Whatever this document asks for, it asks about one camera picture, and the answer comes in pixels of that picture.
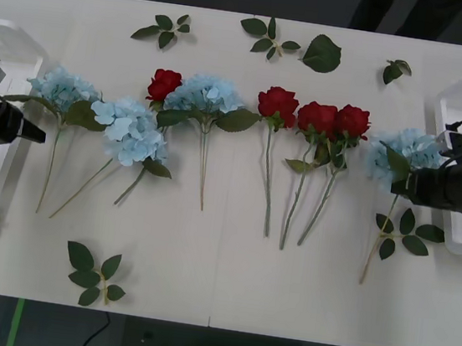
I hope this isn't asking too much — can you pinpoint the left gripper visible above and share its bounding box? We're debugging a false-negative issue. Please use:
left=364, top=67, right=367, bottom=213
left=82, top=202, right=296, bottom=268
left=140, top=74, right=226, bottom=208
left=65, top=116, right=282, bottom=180
left=0, top=98, right=50, bottom=154

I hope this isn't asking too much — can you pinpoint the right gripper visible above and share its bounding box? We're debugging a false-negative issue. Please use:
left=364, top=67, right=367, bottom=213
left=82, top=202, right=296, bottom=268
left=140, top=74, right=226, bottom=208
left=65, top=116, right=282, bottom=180
left=388, top=161, right=450, bottom=209

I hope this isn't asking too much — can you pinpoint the pale blue hydrangea flower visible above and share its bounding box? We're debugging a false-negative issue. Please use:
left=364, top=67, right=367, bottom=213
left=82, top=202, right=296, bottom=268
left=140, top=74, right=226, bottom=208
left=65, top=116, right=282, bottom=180
left=49, top=89, right=182, bottom=233
left=146, top=68, right=268, bottom=218
left=350, top=121, right=448, bottom=293
left=0, top=59, right=114, bottom=221

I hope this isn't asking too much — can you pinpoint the red rose with stem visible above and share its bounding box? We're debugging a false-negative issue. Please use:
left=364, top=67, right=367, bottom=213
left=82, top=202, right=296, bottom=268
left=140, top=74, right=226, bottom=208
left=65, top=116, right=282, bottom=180
left=296, top=100, right=373, bottom=253
left=274, top=99, right=342, bottom=256
left=241, top=84, right=302, bottom=240
left=114, top=65, right=184, bottom=211

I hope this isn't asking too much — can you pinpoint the green leaf twig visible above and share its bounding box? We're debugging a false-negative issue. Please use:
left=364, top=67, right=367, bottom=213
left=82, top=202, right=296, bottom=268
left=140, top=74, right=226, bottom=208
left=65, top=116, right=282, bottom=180
left=60, top=240, right=132, bottom=312
left=371, top=204, right=449, bottom=268
left=236, top=13, right=305, bottom=65
left=129, top=8, right=192, bottom=54

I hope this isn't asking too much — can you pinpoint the small curled green leaf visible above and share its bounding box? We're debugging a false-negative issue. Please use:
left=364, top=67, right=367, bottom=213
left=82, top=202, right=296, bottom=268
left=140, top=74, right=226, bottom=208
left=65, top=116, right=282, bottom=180
left=381, top=57, right=414, bottom=88

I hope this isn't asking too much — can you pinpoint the large single green leaf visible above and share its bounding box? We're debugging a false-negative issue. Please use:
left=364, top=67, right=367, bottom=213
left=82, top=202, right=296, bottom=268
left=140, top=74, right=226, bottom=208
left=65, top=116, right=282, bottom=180
left=300, top=32, right=344, bottom=75

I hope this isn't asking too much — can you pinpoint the green floor tape strip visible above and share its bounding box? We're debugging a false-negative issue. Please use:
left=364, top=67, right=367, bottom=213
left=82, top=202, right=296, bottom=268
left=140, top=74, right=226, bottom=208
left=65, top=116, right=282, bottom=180
left=5, top=297, right=27, bottom=346

